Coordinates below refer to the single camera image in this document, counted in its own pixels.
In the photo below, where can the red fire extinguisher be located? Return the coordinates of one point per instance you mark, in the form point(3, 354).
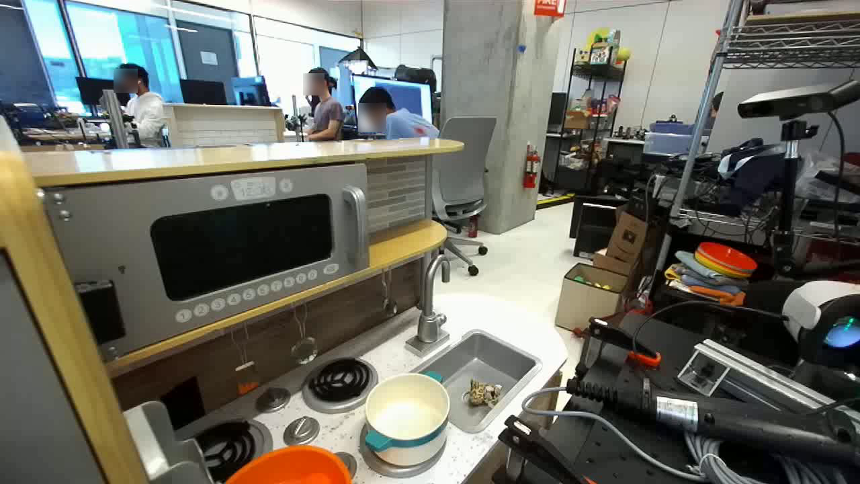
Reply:
point(531, 167)

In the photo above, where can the white reception desk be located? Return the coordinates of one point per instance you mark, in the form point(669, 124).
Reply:
point(224, 124)

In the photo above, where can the red wall sign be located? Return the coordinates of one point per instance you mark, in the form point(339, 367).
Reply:
point(550, 6)

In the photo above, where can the black cylindrical tool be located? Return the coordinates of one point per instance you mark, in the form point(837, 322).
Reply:
point(715, 417)

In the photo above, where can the grey office chair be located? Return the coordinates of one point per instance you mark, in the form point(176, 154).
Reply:
point(464, 171)

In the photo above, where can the person in white shirt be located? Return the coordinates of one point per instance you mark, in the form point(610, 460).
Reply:
point(142, 109)

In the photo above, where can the open cardboard box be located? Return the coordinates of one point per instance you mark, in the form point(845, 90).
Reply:
point(586, 300)

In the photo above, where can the white device blue light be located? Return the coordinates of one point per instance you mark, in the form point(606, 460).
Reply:
point(810, 305)

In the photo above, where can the black camera on tripod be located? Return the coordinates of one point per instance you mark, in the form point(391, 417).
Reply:
point(787, 100)

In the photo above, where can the black low cabinet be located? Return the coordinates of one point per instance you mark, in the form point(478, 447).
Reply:
point(595, 225)

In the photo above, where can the black storage shelf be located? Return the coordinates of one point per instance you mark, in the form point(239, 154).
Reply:
point(595, 98)

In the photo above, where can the lit computer monitor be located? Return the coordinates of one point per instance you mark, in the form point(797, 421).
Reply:
point(406, 96)

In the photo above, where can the black bar clamp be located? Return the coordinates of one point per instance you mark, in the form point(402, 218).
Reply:
point(532, 445)

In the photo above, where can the stack of colourful plates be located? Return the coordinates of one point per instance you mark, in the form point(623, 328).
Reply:
point(700, 280)

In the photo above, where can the person in blue shirt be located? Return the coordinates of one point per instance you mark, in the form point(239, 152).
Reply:
point(399, 121)

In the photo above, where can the orange plate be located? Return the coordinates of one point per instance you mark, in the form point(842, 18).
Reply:
point(726, 258)

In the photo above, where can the small tan toy figure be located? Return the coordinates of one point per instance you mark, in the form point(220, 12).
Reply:
point(485, 394)

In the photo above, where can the grey toy sink basin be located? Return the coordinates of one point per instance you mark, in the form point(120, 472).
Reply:
point(473, 362)

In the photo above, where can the grey toy faucet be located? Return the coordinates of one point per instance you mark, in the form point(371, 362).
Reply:
point(431, 318)

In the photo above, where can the tall cardboard box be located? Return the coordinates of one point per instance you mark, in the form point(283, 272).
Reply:
point(629, 237)

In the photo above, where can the black hanging lamp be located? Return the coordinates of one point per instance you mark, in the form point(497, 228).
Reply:
point(359, 58)

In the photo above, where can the metal ladder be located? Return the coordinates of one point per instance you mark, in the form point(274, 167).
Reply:
point(708, 109)

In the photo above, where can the grey stove knob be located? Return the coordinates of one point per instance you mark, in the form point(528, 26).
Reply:
point(271, 398)
point(302, 431)
point(345, 464)

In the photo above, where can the wooden toy kitchen frame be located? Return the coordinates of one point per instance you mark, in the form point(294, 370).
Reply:
point(224, 159)

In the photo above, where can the silver aluminium rail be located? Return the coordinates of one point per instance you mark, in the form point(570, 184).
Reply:
point(762, 373)

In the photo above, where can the person in grey shirt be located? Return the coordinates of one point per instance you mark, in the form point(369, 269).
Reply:
point(326, 111)

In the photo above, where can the black tripod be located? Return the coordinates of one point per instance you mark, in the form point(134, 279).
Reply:
point(787, 193)

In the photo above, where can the orange plastic bowl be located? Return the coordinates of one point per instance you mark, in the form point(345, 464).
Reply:
point(292, 470)

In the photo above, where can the blue plastic bin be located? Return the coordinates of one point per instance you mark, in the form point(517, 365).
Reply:
point(666, 139)

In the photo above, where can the grey toy microwave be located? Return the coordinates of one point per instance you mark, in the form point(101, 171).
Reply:
point(117, 258)

